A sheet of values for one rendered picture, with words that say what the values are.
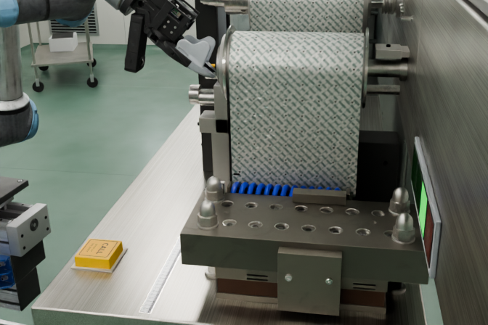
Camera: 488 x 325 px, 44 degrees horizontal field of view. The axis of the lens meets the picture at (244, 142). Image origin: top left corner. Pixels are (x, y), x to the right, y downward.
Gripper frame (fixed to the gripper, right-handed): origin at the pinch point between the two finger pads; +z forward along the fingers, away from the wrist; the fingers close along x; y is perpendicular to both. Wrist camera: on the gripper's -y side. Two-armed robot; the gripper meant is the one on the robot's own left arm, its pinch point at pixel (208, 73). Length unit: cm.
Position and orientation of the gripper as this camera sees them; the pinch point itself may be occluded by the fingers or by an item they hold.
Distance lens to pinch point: 115.1
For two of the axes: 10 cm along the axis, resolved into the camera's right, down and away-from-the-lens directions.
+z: 7.7, 6.3, 1.0
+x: 1.8, -3.6, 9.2
